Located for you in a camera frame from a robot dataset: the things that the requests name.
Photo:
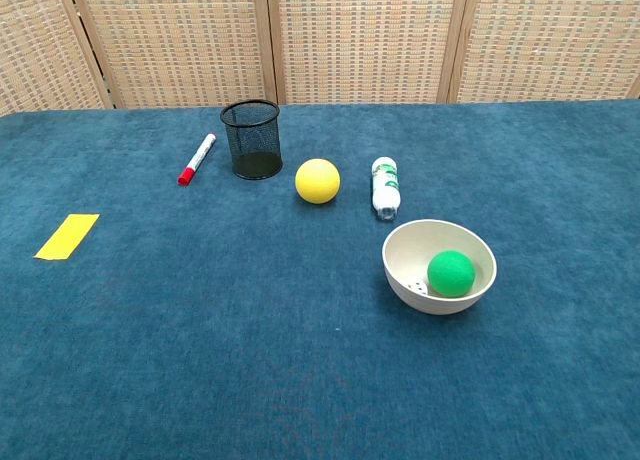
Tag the black mesh pen holder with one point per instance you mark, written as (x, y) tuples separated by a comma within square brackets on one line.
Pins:
[(252, 145)]

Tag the woven folding screen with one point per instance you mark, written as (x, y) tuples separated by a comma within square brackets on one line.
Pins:
[(350, 35)]

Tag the small white die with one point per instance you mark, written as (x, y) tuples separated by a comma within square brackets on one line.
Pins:
[(419, 288)]

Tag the small white plastic bottle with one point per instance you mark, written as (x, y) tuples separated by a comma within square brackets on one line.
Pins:
[(385, 188)]

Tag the blue table cloth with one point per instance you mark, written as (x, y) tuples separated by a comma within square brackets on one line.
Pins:
[(200, 330)]

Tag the yellow foam ball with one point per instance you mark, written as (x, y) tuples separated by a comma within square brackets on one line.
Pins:
[(317, 181)]

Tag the white round bowl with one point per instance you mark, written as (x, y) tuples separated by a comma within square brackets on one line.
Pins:
[(407, 257)]

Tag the red capped white marker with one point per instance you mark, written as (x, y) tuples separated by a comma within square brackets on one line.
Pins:
[(196, 159)]

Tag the green foam ball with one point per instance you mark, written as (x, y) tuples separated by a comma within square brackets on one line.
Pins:
[(451, 273)]

